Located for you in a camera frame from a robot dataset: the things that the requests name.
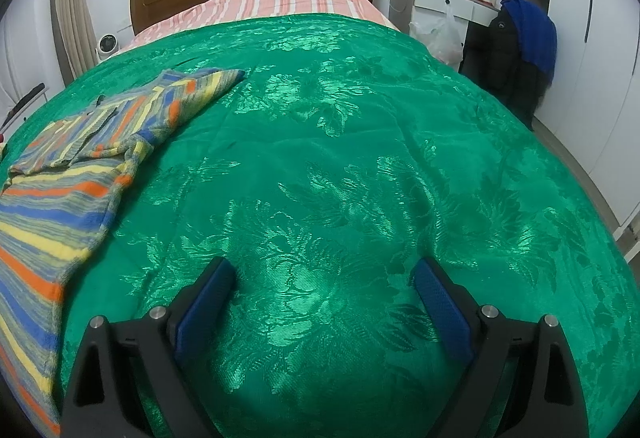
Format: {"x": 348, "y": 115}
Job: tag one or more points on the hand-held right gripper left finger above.
{"x": 205, "y": 313}

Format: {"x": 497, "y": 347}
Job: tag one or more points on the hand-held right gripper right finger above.
{"x": 445, "y": 313}

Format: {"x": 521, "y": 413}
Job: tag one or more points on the green satin blanket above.
{"x": 350, "y": 168}

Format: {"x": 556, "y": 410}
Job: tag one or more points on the striped knit sweater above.
{"x": 60, "y": 198}

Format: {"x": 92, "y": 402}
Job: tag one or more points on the beige curtain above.
{"x": 72, "y": 3}

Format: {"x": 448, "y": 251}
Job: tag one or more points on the white round fan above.
{"x": 107, "y": 47}

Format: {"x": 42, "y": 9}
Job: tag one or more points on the blue garment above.
{"x": 535, "y": 33}

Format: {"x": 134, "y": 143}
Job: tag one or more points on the white desk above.
{"x": 445, "y": 1}

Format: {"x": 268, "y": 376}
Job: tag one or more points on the white plastic bag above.
{"x": 440, "y": 36}

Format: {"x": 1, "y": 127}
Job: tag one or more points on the black jacket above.
{"x": 505, "y": 63}

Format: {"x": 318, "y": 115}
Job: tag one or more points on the white wardrobe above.
{"x": 595, "y": 43}

